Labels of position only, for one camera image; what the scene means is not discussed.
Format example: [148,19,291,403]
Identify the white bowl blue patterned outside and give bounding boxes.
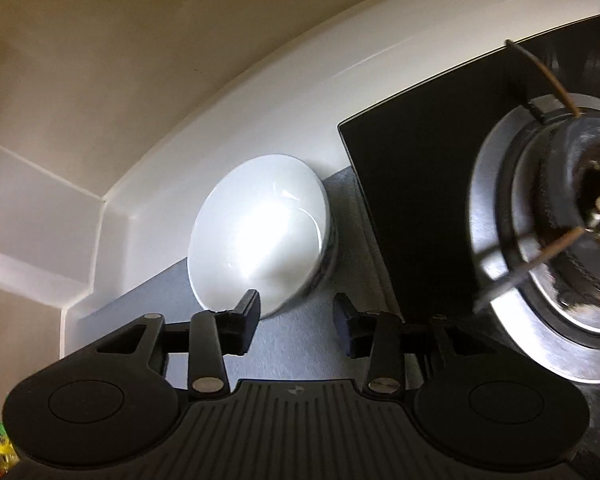
[187,155,338,320]

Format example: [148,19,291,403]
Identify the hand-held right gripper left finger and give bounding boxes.
[96,289,262,395]

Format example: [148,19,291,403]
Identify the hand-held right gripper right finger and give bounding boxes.
[333,292,488,395]

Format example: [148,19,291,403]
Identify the grey mat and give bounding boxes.
[80,170,431,396]

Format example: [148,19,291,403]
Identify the steel stove burner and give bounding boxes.
[467,92,600,386]

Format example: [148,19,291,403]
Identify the black glass gas stove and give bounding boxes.
[337,7,600,480]

